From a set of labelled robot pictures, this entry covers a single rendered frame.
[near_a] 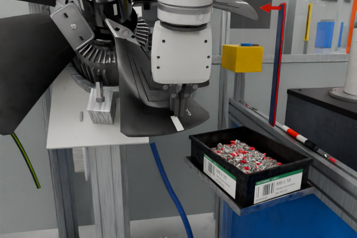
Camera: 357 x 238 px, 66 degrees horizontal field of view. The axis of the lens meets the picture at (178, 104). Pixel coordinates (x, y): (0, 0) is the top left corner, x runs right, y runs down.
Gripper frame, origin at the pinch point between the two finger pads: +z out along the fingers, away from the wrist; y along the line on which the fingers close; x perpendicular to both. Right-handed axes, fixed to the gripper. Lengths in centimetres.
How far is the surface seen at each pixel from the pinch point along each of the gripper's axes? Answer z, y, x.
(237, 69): 12, -28, -40
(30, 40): -7.5, 28.4, -13.7
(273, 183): 11.3, -17.0, 10.9
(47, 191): 94, 56, -66
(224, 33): 15, -38, -90
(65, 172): 74, 43, -58
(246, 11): -12.9, -17.7, -18.0
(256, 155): 14.7, -18.8, -0.3
